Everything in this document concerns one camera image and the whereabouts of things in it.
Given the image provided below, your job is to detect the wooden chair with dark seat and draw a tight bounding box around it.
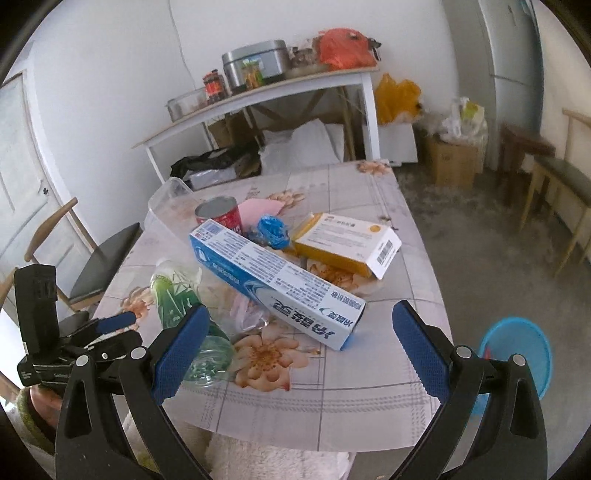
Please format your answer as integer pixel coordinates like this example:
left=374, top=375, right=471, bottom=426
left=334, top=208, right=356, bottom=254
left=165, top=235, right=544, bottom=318
left=0, top=198, right=141, bottom=315
left=519, top=108, right=591, bottom=278

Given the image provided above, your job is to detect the white side table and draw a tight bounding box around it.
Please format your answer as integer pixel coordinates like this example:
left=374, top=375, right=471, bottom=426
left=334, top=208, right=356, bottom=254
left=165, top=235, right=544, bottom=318
left=131, top=65, right=382, bottom=183

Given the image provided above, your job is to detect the white carton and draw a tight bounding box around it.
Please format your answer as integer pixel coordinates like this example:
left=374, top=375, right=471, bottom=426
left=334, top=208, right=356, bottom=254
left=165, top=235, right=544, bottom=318
left=362, top=121, right=419, bottom=164

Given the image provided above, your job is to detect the floral tablecloth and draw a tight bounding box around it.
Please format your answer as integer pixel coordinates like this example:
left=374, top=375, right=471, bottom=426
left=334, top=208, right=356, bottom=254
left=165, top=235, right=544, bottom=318
left=90, top=159, right=455, bottom=450

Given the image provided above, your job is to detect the yellow cardboard box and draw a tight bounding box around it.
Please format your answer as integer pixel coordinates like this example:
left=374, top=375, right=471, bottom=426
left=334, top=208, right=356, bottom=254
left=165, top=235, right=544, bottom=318
left=291, top=212, right=402, bottom=280

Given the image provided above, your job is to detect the dark sauce jar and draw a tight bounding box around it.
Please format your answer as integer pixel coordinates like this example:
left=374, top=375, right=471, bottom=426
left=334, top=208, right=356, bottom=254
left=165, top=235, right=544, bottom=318
left=203, top=69, right=230, bottom=104

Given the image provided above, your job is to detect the glass bowl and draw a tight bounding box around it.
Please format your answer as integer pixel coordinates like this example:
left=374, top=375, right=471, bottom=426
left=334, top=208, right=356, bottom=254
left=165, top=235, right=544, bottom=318
left=166, top=89, right=208, bottom=121

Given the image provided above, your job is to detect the blue white toothpaste box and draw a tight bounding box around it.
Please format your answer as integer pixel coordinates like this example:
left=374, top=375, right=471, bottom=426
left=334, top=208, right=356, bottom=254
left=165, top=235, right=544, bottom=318
left=189, top=219, right=367, bottom=352

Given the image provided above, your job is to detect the white plastic bag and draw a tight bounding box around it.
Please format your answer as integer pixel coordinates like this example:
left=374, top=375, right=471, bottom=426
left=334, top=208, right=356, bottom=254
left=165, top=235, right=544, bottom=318
left=438, top=97, right=488, bottom=144

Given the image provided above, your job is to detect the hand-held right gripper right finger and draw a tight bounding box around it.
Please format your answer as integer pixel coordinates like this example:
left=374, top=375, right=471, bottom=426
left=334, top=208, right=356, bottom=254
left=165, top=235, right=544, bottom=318
left=365, top=300, right=548, bottom=480

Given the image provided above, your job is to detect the dark wooden stool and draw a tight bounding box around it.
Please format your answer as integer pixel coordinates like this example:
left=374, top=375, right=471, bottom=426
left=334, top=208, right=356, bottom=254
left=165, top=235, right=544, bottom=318
left=501, top=124, right=555, bottom=206

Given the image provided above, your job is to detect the clear plastic container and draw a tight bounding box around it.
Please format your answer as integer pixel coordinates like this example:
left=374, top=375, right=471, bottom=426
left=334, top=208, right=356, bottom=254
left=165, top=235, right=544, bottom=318
left=144, top=176, right=204, bottom=241

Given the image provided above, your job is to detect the grey refrigerator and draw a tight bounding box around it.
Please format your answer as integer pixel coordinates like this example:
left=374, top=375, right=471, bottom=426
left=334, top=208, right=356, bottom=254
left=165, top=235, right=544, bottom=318
left=478, top=0, right=546, bottom=171

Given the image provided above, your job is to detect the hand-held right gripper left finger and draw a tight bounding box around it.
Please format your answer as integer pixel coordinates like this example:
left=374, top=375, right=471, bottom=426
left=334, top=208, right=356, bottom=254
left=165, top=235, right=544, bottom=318
left=54, top=305, right=218, bottom=480

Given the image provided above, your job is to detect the blue plastic bag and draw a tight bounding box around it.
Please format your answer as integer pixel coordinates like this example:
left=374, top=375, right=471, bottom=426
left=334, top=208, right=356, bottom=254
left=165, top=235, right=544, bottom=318
left=249, top=215, right=291, bottom=250

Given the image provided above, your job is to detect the clear plastic wrapper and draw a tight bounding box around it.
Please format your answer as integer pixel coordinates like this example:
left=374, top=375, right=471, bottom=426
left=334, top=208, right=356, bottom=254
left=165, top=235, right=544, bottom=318
left=228, top=295, right=278, bottom=335

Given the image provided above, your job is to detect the white sack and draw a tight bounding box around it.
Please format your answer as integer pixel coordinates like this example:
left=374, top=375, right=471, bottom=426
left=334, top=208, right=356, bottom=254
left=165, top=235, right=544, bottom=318
left=259, top=117, right=345, bottom=174

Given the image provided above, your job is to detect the white fluffy cloth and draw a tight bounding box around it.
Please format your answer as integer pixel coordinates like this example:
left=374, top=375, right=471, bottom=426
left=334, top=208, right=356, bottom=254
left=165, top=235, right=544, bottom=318
left=122, top=408, right=354, bottom=480

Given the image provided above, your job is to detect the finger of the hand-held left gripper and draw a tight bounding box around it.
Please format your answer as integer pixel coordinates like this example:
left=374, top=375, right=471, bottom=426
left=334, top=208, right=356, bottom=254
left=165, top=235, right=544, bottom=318
left=59, top=311, right=138, bottom=346
left=69, top=330, right=144, bottom=370

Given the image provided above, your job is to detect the silver rice cooker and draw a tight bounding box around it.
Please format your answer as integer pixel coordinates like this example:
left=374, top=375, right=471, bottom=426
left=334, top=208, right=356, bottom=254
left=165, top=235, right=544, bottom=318
left=222, top=39, right=291, bottom=90

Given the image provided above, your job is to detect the green plastic bottle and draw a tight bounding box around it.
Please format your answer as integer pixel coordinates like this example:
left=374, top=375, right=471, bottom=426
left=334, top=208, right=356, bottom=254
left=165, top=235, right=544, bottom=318
left=150, top=259, right=235, bottom=384

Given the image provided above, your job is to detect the blue plastic bin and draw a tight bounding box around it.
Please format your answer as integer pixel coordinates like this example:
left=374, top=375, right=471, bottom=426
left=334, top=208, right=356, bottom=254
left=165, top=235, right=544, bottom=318
left=478, top=316, right=553, bottom=402

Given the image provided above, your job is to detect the person's left hand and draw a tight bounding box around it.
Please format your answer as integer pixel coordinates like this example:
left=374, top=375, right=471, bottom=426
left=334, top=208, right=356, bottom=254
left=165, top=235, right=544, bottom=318
left=28, top=385, right=66, bottom=432

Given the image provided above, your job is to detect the pink paper sheet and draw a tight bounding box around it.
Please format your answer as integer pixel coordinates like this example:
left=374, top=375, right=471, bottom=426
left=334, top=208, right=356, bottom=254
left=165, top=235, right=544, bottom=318
left=240, top=198, right=284, bottom=232

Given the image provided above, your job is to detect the yellow plush toy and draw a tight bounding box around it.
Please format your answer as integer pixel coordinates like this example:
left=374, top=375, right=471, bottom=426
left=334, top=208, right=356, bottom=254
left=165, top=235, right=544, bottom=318
left=375, top=73, right=423, bottom=124

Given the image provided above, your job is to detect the brown cardboard box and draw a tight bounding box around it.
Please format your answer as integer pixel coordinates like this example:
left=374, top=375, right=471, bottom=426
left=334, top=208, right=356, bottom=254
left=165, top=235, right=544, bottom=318
left=425, top=134, right=483, bottom=188

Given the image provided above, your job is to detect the white door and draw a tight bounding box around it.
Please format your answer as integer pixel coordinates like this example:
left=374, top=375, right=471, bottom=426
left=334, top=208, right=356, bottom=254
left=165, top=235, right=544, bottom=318
left=0, top=69, right=93, bottom=296

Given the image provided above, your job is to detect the red tin can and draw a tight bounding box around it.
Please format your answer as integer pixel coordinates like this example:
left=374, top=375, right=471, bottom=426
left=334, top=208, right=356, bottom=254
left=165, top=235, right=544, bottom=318
left=194, top=196, right=243, bottom=236

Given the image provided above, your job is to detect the person's left forearm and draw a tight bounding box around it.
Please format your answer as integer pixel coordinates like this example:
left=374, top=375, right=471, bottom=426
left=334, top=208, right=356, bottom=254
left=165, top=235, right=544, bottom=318
left=9, top=388, right=58, bottom=457

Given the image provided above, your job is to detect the orange plastic bag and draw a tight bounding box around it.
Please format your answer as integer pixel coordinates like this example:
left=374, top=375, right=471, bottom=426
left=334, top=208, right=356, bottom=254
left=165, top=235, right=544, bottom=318
left=318, top=28, right=377, bottom=71

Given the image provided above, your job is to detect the black plastic bag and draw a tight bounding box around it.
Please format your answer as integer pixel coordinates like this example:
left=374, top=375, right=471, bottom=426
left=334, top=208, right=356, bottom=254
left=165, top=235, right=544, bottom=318
left=171, top=148, right=259, bottom=181

